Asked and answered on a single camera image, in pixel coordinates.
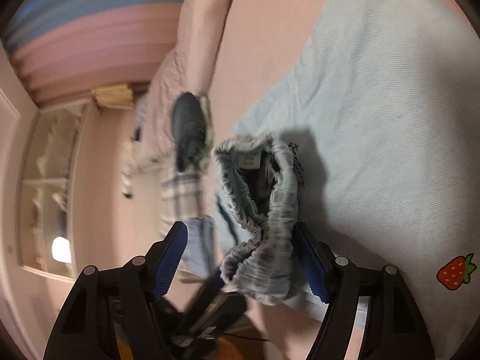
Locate light blue strawberry pants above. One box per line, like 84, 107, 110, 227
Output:
184, 0, 479, 359

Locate plaid pillow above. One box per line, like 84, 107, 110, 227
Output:
160, 155, 204, 235

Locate white plush toy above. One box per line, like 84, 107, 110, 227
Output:
120, 137, 140, 198

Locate folded pale green garment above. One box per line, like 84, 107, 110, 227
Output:
199, 96, 215, 175

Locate folded dark blue jeans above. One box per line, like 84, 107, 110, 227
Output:
171, 92, 207, 173

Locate yellow hanging tassel cloth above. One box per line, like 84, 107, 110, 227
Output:
91, 84, 134, 110

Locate pink and blue curtain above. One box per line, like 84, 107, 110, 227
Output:
1, 0, 184, 103

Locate pink folded duvet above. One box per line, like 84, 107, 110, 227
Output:
139, 0, 232, 159

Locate white wall shelf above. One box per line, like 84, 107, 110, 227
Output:
19, 100, 91, 277

